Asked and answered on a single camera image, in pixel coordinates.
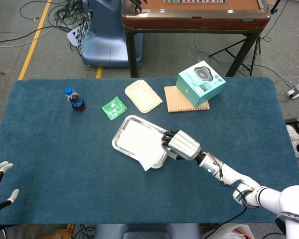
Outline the brown spiral notebook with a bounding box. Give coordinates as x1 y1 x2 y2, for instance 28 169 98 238
163 86 210 114

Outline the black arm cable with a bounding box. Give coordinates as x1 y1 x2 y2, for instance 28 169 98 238
206 166 250 227

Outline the black tripod stand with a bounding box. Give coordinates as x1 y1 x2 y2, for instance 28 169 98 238
209 0 282 77

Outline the white paper sheet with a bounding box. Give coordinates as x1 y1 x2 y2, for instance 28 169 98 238
124 121 168 172

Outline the white cable coil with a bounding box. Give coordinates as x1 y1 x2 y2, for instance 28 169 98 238
286 65 299 83

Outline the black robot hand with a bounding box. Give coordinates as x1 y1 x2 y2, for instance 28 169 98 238
129 0 148 12

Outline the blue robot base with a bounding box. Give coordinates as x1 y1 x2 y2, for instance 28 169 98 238
80 0 144 68

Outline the silver metal tray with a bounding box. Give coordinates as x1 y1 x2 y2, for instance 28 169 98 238
111 115 175 169

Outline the cola bottle blue cap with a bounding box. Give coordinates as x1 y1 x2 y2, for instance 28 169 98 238
64 87 86 113

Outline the beige plastic container lid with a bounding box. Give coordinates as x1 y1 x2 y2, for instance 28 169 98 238
124 79 163 114

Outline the black cable tangle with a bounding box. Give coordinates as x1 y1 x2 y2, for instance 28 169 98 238
19 0 93 33

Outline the grey robot torso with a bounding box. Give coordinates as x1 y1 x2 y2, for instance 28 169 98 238
93 223 201 239

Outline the green foil sachet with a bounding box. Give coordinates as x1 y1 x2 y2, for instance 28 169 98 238
101 96 128 121

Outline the white sneaker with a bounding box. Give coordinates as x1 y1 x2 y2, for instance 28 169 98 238
286 124 299 159

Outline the white plastic bag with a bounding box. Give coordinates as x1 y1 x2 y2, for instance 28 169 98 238
201 223 255 239

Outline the brown mahjong table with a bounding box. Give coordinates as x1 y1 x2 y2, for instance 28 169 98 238
121 0 272 78

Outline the teal product box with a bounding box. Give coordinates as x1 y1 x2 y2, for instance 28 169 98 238
175 60 227 108

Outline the row of mahjong tiles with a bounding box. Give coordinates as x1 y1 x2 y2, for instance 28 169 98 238
163 0 227 4

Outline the tan leather shoe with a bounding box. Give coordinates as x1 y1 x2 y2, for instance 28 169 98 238
37 225 74 239

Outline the blue felt table cover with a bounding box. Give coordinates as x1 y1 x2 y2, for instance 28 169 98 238
0 76 299 226

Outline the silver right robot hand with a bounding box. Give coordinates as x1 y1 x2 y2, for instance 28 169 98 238
160 129 201 160

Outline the white power strip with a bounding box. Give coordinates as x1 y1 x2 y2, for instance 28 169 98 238
66 27 90 47
286 82 299 100

